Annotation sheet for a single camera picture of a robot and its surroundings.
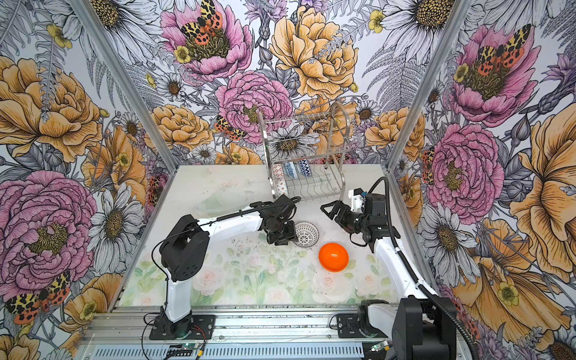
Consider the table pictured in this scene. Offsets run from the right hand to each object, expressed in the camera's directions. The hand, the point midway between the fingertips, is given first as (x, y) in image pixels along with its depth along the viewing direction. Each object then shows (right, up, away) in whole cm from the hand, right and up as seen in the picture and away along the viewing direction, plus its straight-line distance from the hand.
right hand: (327, 218), depth 81 cm
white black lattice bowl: (-6, -9, +13) cm, 17 cm away
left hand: (-13, -11, +7) cm, 18 cm away
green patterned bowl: (-17, +10, +13) cm, 24 cm away
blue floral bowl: (-14, +19, +23) cm, 33 cm away
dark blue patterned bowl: (-19, +18, +21) cm, 34 cm away
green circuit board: (+15, -39, -10) cm, 42 cm away
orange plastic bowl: (+3, -15, +5) cm, 17 cm away
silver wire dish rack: (-5, +29, +38) cm, 48 cm away
